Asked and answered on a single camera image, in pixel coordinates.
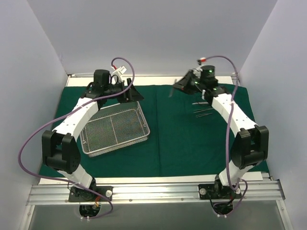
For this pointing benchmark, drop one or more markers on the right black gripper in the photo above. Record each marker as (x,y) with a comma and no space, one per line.
(188,80)

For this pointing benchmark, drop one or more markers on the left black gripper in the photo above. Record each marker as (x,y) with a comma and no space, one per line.
(129,89)

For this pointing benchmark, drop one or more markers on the steel tweezers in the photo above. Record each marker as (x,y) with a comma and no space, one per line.
(202,110)
(203,115)

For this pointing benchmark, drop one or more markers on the metal mesh tray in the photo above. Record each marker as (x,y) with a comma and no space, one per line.
(114,127)

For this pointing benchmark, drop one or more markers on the green surgical cloth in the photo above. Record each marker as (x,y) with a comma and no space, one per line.
(179,144)

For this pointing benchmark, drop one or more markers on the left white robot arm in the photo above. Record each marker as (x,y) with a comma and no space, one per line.
(59,146)

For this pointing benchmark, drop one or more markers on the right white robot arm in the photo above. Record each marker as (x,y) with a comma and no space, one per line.
(250,146)

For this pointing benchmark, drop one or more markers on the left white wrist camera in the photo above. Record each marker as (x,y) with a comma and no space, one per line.
(118,72)

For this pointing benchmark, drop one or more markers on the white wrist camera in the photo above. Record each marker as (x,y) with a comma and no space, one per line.
(201,62)
(118,72)

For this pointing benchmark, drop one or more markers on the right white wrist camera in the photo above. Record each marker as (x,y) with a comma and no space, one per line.
(201,62)

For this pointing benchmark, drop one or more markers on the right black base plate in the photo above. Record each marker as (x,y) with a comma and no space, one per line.
(215,191)

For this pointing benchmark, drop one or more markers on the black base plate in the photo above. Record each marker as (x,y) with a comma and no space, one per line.
(215,191)
(81,195)

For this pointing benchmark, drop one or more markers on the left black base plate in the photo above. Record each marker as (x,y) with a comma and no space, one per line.
(81,195)

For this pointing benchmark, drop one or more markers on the aluminium frame rail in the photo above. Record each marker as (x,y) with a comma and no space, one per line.
(58,194)

